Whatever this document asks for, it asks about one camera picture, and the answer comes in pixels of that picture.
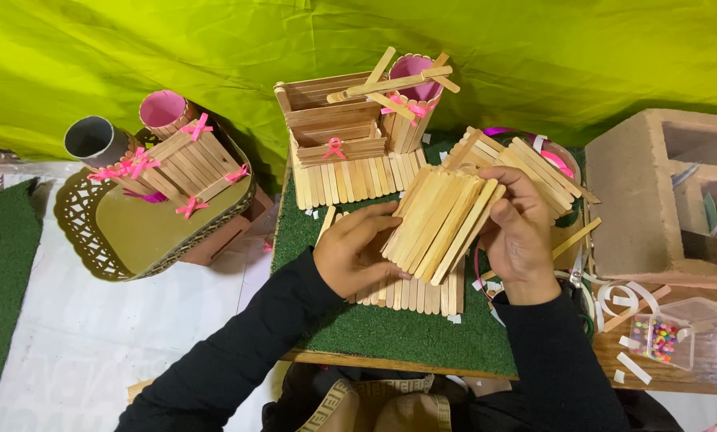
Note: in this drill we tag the person's left hand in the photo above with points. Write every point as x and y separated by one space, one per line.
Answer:
349 261

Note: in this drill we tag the person's right hand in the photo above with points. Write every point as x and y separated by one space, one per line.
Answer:
523 240

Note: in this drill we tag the slanted popsicle stick panel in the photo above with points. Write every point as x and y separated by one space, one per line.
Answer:
532 168

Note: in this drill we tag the short white paper strip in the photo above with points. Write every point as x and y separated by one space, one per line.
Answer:
619 376

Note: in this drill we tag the flat popsicle stick base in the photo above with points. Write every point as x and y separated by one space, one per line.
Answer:
421 297

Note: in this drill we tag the large green turf piece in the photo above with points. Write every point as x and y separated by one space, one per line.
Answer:
1 270

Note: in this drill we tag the popsicle stick organizer single bow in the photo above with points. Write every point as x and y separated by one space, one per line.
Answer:
340 162

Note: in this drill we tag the popsicle stick organizer many bows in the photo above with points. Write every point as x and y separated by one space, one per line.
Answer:
184 168

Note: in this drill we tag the grey cardboard tube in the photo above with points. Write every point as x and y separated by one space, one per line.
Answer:
94 141

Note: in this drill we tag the person's beige patterned clothing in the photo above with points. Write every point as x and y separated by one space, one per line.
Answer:
376 408

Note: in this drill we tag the curled white paper strip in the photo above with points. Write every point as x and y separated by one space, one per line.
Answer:
613 297

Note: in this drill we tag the pink lined cardboard tube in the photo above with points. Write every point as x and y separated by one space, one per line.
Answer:
163 111

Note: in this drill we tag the glued popsicle stick cross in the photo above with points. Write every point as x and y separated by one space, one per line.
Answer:
394 83

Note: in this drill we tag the clear round container pink ribbon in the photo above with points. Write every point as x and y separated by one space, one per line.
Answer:
559 159

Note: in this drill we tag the brown box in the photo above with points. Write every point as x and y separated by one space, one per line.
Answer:
226 237

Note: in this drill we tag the green artificial turf mat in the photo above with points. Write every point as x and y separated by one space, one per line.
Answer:
388 336

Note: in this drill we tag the white paper scrap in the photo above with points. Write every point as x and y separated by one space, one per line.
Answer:
454 318

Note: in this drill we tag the long white paper strip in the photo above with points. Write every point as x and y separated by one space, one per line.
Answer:
633 367

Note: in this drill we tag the silver scissors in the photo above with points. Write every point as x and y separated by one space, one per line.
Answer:
576 270

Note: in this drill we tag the unfinished popsicle stick box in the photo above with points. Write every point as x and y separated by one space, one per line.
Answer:
436 225

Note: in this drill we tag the yellow-green cloth backdrop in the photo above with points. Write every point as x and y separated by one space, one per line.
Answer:
154 54

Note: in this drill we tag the golden lace-edged tray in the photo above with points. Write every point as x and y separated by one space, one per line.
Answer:
148 240

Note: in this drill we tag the clear plastic bead box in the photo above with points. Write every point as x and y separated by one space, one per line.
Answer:
703 327

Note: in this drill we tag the colourful beads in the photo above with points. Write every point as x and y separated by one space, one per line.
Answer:
663 342

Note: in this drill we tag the cardboard compartment box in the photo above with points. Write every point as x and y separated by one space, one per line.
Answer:
628 204

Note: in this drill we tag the thin pink ribbon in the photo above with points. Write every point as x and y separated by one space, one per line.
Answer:
476 267

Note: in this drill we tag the popsicle stick cup pink lining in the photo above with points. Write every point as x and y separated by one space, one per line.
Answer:
409 123

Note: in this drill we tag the loose popsicle stick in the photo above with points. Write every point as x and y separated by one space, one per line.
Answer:
139 390
634 313
577 237

